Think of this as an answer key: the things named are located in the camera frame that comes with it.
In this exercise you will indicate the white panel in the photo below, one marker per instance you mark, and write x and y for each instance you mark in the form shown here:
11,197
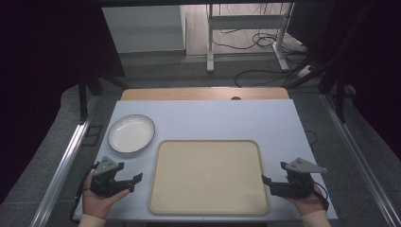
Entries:
145,28

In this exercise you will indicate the wooden table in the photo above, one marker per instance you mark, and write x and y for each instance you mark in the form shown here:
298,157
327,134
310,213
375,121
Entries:
201,93

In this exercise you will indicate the aluminium rail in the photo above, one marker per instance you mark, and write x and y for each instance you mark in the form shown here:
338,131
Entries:
63,170
356,148

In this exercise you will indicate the white round plate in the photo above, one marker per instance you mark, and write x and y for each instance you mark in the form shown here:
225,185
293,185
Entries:
131,133

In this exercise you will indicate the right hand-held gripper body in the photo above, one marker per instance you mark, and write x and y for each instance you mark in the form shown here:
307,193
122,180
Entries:
296,184

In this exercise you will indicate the person's right hand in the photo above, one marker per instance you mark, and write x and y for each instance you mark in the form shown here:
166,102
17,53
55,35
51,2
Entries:
307,203

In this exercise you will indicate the beige rectangular tray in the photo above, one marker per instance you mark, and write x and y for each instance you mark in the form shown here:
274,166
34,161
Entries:
208,178

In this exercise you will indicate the dark curtain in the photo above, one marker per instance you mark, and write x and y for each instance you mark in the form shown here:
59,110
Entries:
47,63
375,63

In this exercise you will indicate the person's left hand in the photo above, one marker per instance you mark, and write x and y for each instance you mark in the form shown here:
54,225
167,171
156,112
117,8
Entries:
96,203

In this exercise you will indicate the white metal desk frame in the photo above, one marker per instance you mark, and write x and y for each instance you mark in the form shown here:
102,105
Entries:
246,21

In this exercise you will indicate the pale blue table mat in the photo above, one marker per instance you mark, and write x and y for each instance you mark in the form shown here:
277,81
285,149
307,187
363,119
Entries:
220,119

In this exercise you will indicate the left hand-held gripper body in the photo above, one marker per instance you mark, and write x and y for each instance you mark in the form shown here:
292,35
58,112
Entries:
105,184

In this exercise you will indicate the black metal stand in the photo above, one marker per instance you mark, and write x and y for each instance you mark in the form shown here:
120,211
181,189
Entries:
84,94
340,91

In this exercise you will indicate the small black floor frame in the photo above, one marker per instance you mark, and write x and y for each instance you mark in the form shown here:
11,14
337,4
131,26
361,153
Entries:
92,135

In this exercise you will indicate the white power strip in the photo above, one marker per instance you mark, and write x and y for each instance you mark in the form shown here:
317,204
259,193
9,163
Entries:
304,71

